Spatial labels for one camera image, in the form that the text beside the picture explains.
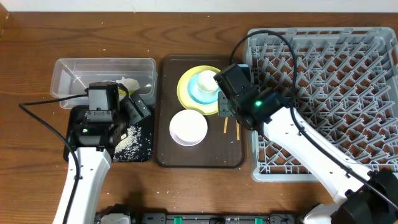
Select white bowl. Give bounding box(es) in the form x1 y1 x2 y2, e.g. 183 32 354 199
169 110 208 147

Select white paper cup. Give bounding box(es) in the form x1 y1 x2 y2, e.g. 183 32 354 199
197 70 219 93

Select clear plastic waste bin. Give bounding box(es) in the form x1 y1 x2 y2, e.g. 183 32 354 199
50 58 157 108

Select grey dishwasher rack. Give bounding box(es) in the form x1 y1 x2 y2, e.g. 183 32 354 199
244 27 397 172

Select spilled rice grains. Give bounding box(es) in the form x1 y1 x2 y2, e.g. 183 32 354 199
113 124 154 162

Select light blue small plate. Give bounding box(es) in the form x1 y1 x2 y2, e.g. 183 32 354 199
187 73 221 105

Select black rectangular tray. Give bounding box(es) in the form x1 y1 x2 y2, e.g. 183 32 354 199
66 106 155 162

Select dark brown serving tray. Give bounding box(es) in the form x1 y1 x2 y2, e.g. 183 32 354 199
154 55 246 169

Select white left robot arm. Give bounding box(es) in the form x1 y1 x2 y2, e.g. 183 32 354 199
54 93 154 223

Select white tissue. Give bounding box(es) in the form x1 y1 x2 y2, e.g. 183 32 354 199
116 77 140 90

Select yellow plate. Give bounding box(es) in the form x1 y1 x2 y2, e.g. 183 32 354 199
177 65 220 116

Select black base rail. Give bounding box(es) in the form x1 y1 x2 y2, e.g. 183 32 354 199
93 203 295 224

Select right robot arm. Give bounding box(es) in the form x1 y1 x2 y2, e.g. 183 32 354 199
221 85 397 223

